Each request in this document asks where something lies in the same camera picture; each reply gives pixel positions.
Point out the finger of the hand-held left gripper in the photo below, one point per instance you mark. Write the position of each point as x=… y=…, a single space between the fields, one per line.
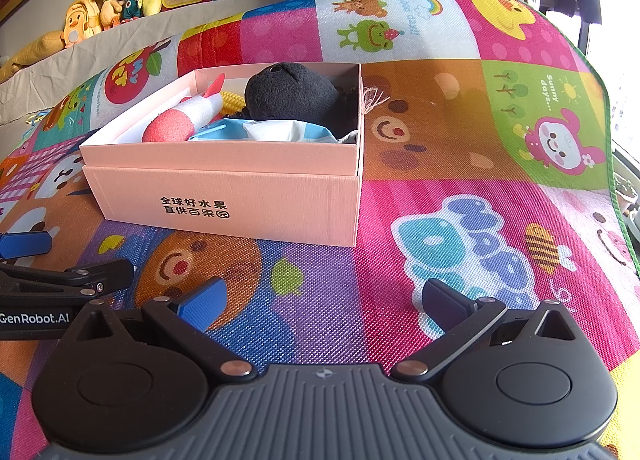
x=65 y=277
x=25 y=244

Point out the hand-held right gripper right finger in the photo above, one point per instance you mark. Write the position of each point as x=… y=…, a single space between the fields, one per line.
x=442 y=302

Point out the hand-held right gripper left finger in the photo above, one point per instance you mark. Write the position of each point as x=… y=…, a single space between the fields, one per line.
x=200 y=307

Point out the pink cardboard box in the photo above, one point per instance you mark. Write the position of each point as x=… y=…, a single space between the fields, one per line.
x=250 y=195

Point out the pink and white toy rocket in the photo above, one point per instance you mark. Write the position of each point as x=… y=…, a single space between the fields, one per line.
x=172 y=123

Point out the blue tissue packet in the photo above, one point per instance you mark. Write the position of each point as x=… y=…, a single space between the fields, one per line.
x=280 y=133

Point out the yellow toy corn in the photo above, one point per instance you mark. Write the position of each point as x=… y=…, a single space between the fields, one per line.
x=232 y=101

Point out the black plush toy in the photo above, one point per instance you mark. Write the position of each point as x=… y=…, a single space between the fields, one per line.
x=290 y=95

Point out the colourful cartoon play mat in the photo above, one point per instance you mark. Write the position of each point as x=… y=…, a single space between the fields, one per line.
x=450 y=165

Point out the long yellow plush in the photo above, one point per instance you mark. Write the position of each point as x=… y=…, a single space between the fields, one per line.
x=32 y=55

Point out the yellow duck plush backpack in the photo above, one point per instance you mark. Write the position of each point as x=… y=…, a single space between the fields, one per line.
x=80 y=25

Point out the yellow deer plush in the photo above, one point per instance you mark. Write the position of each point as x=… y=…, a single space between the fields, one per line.
x=107 y=8

